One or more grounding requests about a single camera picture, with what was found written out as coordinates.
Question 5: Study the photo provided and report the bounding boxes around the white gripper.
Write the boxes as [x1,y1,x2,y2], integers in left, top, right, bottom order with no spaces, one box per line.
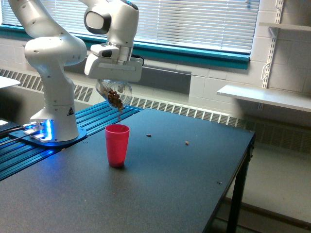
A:
[84,44,142,82]

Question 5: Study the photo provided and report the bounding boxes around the clear cup with brown pellets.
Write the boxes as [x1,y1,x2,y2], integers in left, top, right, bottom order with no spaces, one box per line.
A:
[96,79,132,112]

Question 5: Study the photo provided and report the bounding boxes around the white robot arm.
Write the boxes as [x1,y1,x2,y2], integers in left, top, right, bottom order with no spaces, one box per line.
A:
[9,0,143,144]

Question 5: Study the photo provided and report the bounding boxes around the pink plastic cup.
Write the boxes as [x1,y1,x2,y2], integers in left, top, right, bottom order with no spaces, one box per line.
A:
[105,124,130,167]

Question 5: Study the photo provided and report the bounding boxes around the white board at left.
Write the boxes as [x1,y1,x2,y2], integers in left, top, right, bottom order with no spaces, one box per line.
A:
[0,76,20,89]

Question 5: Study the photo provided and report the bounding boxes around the blue slotted mounting plate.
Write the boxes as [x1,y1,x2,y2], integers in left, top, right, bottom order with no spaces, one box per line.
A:
[0,102,142,180]

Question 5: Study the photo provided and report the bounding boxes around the white window blinds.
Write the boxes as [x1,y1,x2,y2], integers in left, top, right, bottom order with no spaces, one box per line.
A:
[0,0,259,53]

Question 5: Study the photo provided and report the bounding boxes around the white baseboard heater vent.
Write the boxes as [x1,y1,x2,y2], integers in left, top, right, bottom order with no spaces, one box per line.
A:
[0,68,311,154]

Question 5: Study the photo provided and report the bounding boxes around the black table leg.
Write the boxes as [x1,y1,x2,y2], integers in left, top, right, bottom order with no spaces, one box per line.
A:
[226,135,256,233]

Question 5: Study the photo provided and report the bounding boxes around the black cables at base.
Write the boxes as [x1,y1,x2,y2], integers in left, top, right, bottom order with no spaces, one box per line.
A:
[0,123,32,146]

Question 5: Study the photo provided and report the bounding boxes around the white shelf bracket rail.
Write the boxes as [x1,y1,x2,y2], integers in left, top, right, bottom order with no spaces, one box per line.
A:
[260,0,284,89]

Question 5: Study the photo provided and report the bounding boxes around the white upper wall shelf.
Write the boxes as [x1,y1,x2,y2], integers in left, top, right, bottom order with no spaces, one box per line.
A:
[259,22,311,32]

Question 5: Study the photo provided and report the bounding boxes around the white wall shelf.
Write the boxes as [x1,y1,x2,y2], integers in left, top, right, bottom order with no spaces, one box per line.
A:
[217,84,311,112]
[259,22,311,32]

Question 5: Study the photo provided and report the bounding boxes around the white lower wall shelf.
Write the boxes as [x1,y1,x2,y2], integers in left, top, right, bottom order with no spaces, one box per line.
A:
[217,84,311,112]

